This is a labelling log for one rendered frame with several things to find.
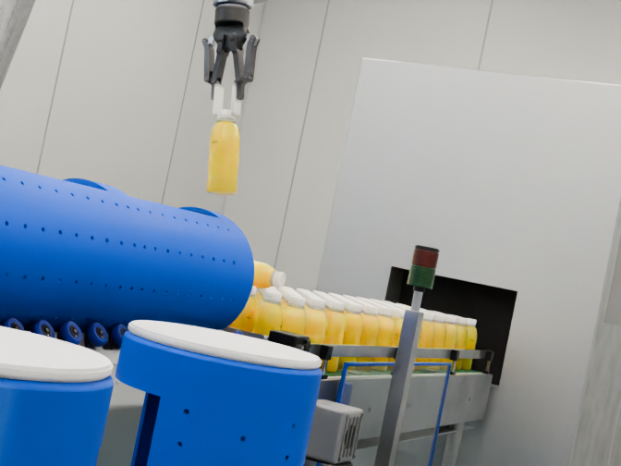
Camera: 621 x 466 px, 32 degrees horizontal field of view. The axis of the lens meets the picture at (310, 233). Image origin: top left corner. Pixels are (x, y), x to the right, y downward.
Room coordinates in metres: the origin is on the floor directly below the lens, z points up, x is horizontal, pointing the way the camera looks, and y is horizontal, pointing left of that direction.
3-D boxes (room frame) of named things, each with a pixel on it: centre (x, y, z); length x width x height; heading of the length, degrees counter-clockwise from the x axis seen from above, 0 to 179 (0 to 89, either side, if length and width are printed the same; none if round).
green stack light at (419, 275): (2.64, -0.29, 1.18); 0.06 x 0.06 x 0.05
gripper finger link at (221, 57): (2.32, 0.27, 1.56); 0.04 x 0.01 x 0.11; 154
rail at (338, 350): (3.15, -0.37, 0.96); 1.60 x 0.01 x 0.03; 154
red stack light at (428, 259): (2.64, -0.29, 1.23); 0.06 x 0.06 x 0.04
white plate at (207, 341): (1.52, 0.09, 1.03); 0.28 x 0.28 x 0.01
